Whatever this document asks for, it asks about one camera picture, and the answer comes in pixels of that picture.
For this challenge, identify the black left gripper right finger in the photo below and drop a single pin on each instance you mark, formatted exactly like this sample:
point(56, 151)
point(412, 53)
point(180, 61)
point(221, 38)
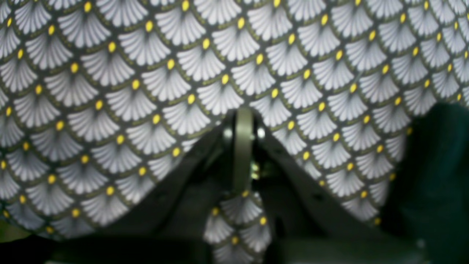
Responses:
point(309, 226)

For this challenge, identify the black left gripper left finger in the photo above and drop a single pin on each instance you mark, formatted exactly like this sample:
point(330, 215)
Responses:
point(167, 226)

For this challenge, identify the dark navy T-shirt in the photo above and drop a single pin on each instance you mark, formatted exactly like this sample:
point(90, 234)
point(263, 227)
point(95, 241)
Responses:
point(428, 199)

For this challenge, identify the fan patterned table cloth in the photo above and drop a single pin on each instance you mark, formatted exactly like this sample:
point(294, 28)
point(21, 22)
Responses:
point(100, 99)

